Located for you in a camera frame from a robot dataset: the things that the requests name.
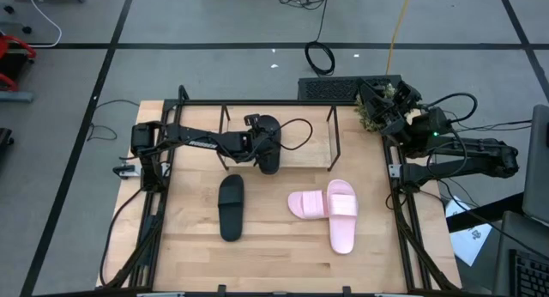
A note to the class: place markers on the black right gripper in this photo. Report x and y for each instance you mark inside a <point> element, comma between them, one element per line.
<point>405,123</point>

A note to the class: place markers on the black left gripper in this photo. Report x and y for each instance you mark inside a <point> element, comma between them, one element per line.
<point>253,144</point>

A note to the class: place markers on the black slide sandal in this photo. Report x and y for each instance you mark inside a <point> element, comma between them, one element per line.
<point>270,159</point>
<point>231,211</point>

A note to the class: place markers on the pink slide sandal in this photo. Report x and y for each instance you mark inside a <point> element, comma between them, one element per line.
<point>342,228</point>
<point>306,204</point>

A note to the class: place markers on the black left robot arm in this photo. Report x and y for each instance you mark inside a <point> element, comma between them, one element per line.
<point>193,140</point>

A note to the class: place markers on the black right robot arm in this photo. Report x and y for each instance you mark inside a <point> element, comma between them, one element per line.
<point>472,155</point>

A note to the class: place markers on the small green potted plant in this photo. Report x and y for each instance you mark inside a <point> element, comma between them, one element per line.
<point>368,122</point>

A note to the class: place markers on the grey monitor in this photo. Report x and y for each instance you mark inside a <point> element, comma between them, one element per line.
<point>538,168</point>

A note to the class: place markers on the white paper sheet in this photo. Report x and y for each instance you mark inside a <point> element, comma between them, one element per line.
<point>472,241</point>

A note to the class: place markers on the black table clamp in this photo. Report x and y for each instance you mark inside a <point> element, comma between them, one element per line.
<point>221,289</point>
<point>346,290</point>

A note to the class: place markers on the grey side desk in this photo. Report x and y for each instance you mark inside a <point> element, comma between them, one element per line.
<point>514,237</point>

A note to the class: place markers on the black computer keyboard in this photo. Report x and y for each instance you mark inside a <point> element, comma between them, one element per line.
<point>529,275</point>

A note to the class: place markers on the red and black cart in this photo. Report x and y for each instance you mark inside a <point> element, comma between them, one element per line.
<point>17,41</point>

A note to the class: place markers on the black aluminium rig frame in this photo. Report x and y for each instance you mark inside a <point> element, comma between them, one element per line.
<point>201,102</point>

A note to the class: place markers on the wooden shelf with black frame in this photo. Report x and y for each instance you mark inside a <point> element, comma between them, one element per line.
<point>309,153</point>

